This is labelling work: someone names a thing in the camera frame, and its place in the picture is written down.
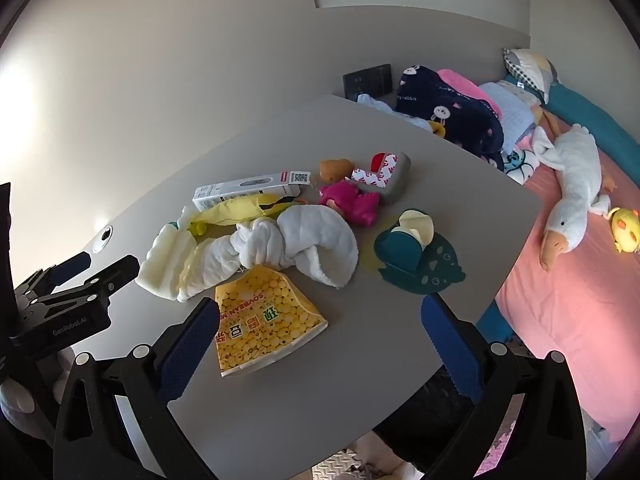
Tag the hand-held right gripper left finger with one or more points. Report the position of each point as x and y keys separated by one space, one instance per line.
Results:
x=190 y=345

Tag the navy printed blanket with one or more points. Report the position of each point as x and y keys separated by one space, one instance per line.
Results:
x=450 y=105

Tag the white cardboard box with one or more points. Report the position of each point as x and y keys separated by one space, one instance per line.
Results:
x=240 y=190

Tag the foam puzzle floor mat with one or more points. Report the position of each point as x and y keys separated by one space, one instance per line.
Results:
x=350 y=467

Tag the dark wall panel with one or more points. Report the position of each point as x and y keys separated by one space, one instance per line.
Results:
x=367 y=80

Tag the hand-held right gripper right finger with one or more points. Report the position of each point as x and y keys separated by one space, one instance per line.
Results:
x=450 y=345

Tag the teal bed base cover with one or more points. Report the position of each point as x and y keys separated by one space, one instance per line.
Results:
x=492 y=325

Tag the yellow chick plush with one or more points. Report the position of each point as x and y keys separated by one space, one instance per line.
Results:
x=627 y=227

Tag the patchwork pillow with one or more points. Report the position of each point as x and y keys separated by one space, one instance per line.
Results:
x=530 y=67

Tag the teal dinosaur-shaped holder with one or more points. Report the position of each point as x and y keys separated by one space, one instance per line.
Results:
x=415 y=260

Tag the light blue cloth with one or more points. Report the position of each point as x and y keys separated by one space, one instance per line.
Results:
x=385 y=109

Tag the pale yellow cloth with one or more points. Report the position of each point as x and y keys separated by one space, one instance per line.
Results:
x=165 y=262

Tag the brown potato toy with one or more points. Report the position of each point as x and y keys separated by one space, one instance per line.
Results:
x=336 y=170

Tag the white cartoon print cloth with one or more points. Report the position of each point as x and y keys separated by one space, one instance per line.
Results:
x=520 y=167

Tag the pink fleece blanket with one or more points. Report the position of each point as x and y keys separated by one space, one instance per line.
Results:
x=465 y=82

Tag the white knotted towel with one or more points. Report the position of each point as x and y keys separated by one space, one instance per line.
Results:
x=300 y=245

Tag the dark cloth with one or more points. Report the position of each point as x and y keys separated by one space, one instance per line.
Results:
x=425 y=420

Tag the yellow black toy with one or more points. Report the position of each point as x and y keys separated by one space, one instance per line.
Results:
x=438 y=128

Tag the teal pillow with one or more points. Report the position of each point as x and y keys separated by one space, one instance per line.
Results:
x=590 y=115

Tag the light blue waffle blanket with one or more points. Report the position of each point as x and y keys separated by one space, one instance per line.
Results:
x=510 y=110

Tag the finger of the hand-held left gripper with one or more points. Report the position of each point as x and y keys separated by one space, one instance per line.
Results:
x=115 y=272
x=72 y=265

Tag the yellow printed paper bag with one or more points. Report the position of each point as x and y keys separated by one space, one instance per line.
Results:
x=265 y=320

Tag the white goose plush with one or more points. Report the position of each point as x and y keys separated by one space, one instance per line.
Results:
x=575 y=185

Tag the pink doll toy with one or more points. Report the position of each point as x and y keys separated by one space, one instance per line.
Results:
x=350 y=205

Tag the pink bed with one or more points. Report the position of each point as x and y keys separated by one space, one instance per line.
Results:
x=575 y=320

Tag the person's left hand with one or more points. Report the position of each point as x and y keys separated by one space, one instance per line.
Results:
x=17 y=407

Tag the yellow plastic wrapper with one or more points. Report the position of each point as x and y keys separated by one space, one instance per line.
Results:
x=235 y=210

